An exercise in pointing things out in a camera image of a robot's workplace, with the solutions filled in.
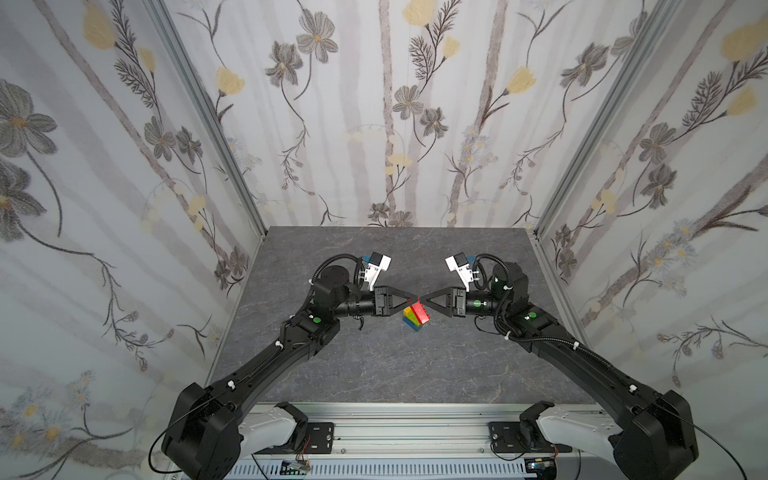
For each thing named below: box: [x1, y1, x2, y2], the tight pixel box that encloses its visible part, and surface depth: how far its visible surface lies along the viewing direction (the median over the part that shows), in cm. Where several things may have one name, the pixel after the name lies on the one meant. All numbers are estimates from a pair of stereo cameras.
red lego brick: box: [410, 298, 430, 325], surface depth 67 cm
